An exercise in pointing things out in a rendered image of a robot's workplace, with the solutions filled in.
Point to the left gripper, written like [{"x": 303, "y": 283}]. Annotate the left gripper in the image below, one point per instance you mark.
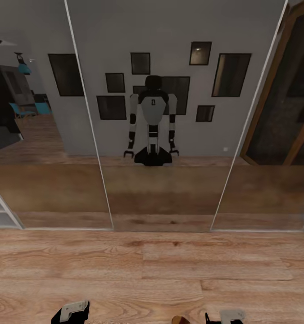
[{"x": 76, "y": 317}]

